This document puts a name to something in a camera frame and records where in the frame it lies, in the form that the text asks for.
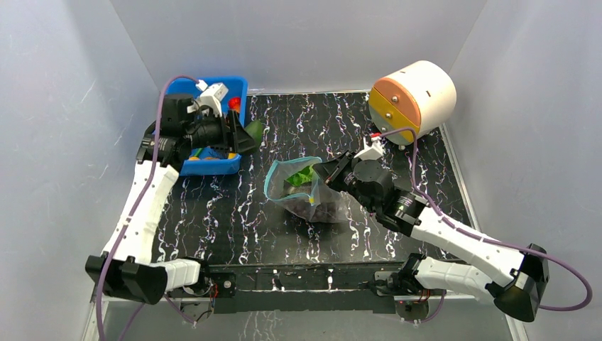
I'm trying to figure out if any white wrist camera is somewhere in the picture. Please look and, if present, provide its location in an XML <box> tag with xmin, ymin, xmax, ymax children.
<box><xmin>195</xmin><ymin>80</ymin><xmax>229</xmax><ymax>117</ymax></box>
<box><xmin>354</xmin><ymin>133</ymin><xmax>384</xmax><ymax>161</ymax></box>

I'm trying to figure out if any black base frame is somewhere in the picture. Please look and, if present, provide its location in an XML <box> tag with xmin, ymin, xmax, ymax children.
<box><xmin>178</xmin><ymin>261</ymin><xmax>448</xmax><ymax>315</ymax></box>

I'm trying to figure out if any green toy lettuce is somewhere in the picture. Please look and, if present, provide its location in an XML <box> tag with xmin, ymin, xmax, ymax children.
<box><xmin>285</xmin><ymin>165</ymin><xmax>320</xmax><ymax>188</ymax></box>

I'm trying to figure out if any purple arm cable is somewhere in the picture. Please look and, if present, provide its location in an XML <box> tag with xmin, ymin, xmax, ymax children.
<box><xmin>378</xmin><ymin>126</ymin><xmax>593</xmax><ymax>313</ymax></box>
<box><xmin>95</xmin><ymin>75</ymin><xmax>201</xmax><ymax>341</ymax></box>

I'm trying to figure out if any dark purple grape bunch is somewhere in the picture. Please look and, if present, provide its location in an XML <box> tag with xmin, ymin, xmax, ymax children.
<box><xmin>290</xmin><ymin>200</ymin><xmax>346</xmax><ymax>223</ymax></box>

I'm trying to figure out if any cylindrical drawer box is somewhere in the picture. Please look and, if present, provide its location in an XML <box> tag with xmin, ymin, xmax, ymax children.
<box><xmin>368</xmin><ymin>60</ymin><xmax>457</xmax><ymax>138</ymax></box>

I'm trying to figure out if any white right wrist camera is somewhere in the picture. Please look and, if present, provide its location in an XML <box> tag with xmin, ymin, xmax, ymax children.
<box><xmin>354</xmin><ymin>133</ymin><xmax>384</xmax><ymax>161</ymax></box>

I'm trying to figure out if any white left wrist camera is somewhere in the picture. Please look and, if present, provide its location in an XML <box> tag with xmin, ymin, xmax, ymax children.
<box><xmin>195</xmin><ymin>80</ymin><xmax>229</xmax><ymax>117</ymax></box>

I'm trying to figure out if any clear zip top bag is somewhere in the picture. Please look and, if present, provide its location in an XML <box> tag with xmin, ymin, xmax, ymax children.
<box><xmin>263</xmin><ymin>156</ymin><xmax>349</xmax><ymax>223</ymax></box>

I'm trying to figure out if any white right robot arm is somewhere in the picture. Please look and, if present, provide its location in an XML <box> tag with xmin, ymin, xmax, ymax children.
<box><xmin>312</xmin><ymin>152</ymin><xmax>549</xmax><ymax>323</ymax></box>

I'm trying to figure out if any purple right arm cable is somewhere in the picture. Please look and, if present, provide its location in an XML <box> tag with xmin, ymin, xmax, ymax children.
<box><xmin>378</xmin><ymin>126</ymin><xmax>593</xmax><ymax>313</ymax></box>

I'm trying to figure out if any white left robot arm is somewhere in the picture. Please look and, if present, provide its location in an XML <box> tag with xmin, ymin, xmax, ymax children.
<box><xmin>84</xmin><ymin>93</ymin><xmax>258</xmax><ymax>305</ymax></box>

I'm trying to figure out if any blue plastic bin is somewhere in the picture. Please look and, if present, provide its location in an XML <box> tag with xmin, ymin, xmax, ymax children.
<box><xmin>166</xmin><ymin>75</ymin><xmax>248</xmax><ymax>177</ymax></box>

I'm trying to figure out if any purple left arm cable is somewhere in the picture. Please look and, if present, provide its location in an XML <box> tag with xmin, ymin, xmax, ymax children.
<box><xmin>95</xmin><ymin>75</ymin><xmax>201</xmax><ymax>341</ymax></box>

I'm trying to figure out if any green toy avocado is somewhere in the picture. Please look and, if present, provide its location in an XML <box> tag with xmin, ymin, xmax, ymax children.
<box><xmin>245</xmin><ymin>120</ymin><xmax>264</xmax><ymax>145</ymax></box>

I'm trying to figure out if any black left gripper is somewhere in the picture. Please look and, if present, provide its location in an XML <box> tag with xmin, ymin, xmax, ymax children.
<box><xmin>185</xmin><ymin>110</ymin><xmax>258</xmax><ymax>155</ymax></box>

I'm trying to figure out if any grey toy fish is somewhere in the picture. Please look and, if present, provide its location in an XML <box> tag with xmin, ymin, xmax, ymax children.
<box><xmin>280</xmin><ymin>181</ymin><xmax>312</xmax><ymax>198</ymax></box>

